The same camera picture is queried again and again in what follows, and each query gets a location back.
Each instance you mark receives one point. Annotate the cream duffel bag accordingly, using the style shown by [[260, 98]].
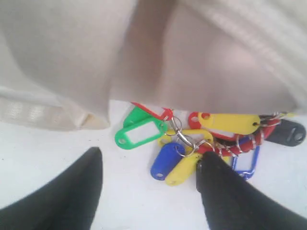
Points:
[[62, 61]]

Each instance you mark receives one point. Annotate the colourful key tag bunch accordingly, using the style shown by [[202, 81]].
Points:
[[236, 138]]

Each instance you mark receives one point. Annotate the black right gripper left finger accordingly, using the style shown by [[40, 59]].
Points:
[[68, 202]]

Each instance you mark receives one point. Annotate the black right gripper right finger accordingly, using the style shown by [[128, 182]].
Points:
[[231, 203]]

